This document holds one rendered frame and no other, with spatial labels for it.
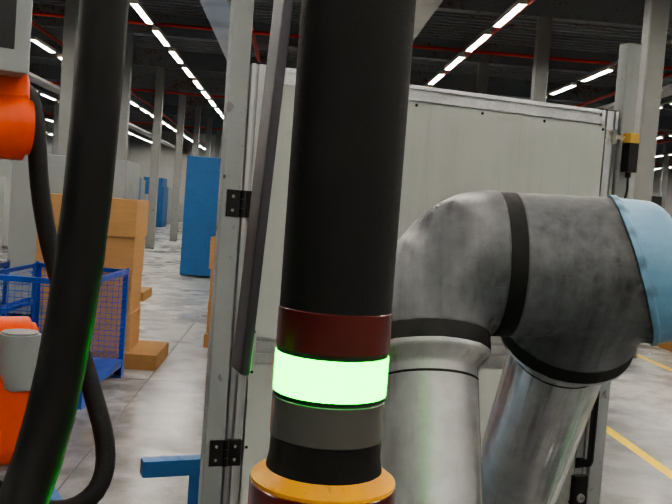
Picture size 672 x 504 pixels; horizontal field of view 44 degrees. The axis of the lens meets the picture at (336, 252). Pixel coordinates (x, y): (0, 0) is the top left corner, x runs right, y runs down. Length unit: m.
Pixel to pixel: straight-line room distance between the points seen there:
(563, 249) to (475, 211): 0.07
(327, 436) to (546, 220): 0.43
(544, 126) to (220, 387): 1.14
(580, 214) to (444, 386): 0.17
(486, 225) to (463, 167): 1.67
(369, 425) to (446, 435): 0.36
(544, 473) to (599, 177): 1.79
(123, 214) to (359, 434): 7.88
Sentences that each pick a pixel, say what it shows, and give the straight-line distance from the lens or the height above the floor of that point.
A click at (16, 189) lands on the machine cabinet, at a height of 1.59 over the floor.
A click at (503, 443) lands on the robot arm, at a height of 1.45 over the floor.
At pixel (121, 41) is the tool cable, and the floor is 1.69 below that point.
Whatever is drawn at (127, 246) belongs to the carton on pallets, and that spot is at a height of 1.14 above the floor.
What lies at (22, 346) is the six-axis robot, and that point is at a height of 0.94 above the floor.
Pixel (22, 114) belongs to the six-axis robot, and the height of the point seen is 1.98.
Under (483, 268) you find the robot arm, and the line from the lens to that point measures 0.62.
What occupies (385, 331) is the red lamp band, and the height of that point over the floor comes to 1.62.
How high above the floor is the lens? 1.66
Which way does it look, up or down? 3 degrees down
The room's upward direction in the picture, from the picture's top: 4 degrees clockwise
